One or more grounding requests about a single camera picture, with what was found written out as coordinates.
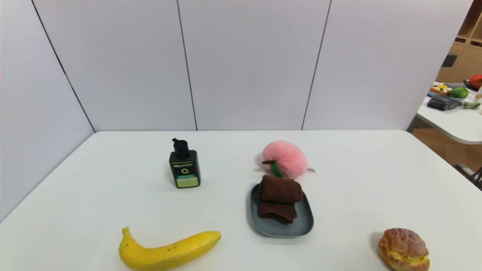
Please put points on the grey rectangular dish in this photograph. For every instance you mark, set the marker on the grey rectangular dish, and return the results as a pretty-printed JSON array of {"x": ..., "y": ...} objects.
[{"x": 303, "y": 222}]

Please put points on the wooden shelf cabinet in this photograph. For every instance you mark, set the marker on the wooden shelf cabinet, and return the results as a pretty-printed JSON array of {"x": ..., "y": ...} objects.
[{"x": 465, "y": 49}]

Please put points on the green toy fruit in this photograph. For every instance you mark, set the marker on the green toy fruit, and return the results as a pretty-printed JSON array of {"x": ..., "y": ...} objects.
[{"x": 458, "y": 92}]

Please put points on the brown towel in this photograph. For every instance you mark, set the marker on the brown towel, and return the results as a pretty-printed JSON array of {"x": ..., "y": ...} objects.
[{"x": 279, "y": 197}]

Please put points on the grey wide paint brush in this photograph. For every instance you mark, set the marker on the grey wide paint brush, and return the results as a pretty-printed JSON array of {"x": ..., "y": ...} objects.
[{"x": 446, "y": 102}]

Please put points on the pink plush peach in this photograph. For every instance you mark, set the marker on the pink plush peach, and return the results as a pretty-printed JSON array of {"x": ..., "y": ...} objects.
[{"x": 286, "y": 158}]

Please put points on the cream puff pastry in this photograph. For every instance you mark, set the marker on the cream puff pastry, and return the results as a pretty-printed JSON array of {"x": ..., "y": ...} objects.
[{"x": 403, "y": 250}]

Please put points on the black pump bottle green label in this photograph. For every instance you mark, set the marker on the black pump bottle green label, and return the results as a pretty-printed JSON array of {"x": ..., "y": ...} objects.
[{"x": 184, "y": 171}]

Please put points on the dark chair base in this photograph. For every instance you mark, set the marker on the dark chair base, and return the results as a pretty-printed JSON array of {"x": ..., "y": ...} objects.
[{"x": 471, "y": 174}]

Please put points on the orange toy food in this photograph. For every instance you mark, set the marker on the orange toy food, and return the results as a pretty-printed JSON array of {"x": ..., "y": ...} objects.
[{"x": 440, "y": 89}]

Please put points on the red toy fruit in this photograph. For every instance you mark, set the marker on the red toy fruit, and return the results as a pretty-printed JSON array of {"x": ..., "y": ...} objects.
[{"x": 476, "y": 81}]

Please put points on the white side table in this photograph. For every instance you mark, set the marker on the white side table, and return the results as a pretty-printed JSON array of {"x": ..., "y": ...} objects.
[{"x": 453, "y": 120}]

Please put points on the yellow banana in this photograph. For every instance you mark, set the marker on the yellow banana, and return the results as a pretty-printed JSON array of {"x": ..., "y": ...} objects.
[{"x": 162, "y": 253}]

